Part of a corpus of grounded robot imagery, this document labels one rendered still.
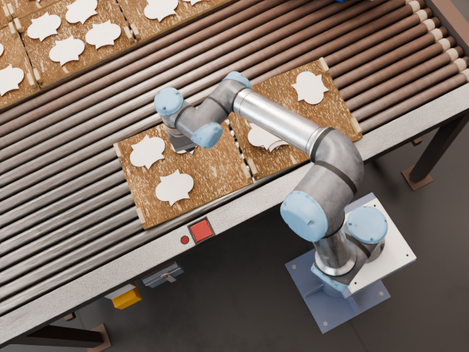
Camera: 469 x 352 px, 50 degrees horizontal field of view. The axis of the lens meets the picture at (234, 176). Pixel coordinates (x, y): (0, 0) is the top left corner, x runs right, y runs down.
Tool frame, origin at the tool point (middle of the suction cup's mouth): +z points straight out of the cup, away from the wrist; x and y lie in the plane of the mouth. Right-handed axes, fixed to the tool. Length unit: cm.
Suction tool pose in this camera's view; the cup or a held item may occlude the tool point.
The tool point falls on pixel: (189, 145)
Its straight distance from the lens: 162.3
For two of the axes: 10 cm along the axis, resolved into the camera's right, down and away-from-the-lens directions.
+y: -9.5, 3.0, -0.1
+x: 2.9, 8.9, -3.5
